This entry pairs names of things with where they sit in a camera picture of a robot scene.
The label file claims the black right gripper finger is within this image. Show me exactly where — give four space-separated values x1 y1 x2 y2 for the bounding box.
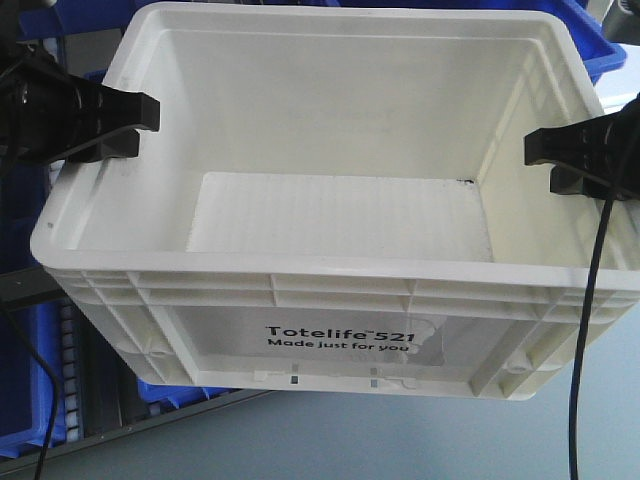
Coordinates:
524 113 618 166
550 166 639 201

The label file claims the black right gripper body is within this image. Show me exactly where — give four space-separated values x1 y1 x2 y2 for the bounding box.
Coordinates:
604 96 639 201

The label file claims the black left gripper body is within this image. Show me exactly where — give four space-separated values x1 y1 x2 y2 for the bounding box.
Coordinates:
1 42 98 163

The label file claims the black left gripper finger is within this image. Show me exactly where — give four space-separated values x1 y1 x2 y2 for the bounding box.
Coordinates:
67 76 160 146
53 130 138 163

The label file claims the white Totelife plastic tote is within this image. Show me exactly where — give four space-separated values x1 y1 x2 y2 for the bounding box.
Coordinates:
28 0 640 404

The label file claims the black left cable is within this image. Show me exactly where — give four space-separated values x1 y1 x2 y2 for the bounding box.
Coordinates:
0 294 64 480

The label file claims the black cable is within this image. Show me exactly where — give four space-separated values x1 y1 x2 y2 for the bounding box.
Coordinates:
567 102 640 480
0 294 64 480

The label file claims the black right cable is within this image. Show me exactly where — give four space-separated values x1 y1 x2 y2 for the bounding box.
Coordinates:
567 102 640 480

